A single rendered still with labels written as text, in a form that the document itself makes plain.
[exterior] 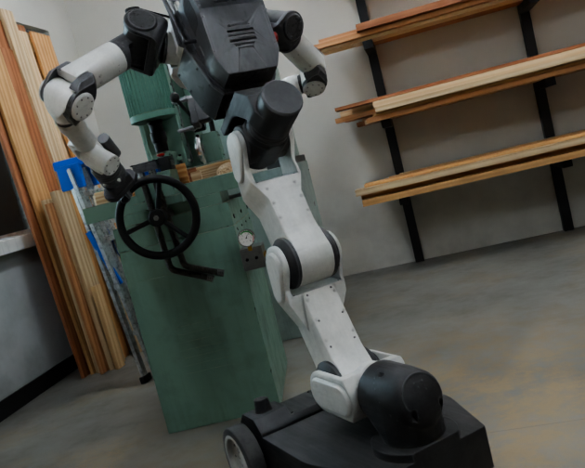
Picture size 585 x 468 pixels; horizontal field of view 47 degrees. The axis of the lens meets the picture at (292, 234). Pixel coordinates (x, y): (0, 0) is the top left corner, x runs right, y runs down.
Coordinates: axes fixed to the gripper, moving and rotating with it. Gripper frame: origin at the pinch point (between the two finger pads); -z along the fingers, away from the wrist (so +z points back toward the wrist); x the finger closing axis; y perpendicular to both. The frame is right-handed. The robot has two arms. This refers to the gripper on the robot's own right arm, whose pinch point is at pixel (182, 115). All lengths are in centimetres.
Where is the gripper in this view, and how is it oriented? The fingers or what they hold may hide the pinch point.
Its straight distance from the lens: 250.7
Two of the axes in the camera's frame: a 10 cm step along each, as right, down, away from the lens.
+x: 2.3, 9.7, -0.9
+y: 0.8, 0.7, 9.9
